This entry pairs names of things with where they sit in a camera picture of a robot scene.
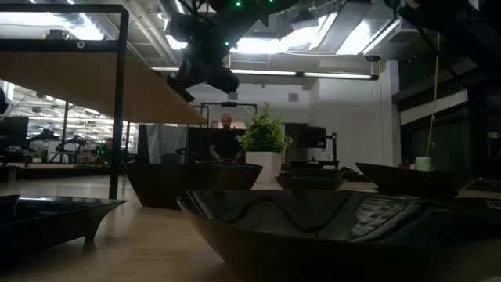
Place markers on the green plant in white pot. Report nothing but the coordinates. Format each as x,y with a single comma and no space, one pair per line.
264,133

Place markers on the pale green cup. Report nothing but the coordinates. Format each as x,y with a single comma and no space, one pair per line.
423,163

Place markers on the black background rig frame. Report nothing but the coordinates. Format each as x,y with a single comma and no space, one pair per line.
229,104

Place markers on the long ceiling light fixture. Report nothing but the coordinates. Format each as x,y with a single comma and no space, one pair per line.
313,73

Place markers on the wooden shelf with black frame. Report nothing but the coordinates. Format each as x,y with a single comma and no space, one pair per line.
58,78

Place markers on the background wooden table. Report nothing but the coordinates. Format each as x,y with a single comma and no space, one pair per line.
58,170

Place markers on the person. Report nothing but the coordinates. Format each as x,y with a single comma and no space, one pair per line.
105,150
226,141

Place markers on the black security camera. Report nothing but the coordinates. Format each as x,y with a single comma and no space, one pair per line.
372,58

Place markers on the grey curtain panel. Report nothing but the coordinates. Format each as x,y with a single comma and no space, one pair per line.
166,143

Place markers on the background black robot arm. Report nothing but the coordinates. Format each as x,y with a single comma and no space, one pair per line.
72,142
43,135

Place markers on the square wall vent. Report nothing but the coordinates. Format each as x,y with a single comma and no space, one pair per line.
293,97
233,96

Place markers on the black background monitor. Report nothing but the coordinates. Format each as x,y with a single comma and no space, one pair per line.
13,131

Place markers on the black monitor on stand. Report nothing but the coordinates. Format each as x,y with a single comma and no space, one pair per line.
313,137

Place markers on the small background plant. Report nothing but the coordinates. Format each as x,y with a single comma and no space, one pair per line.
37,156

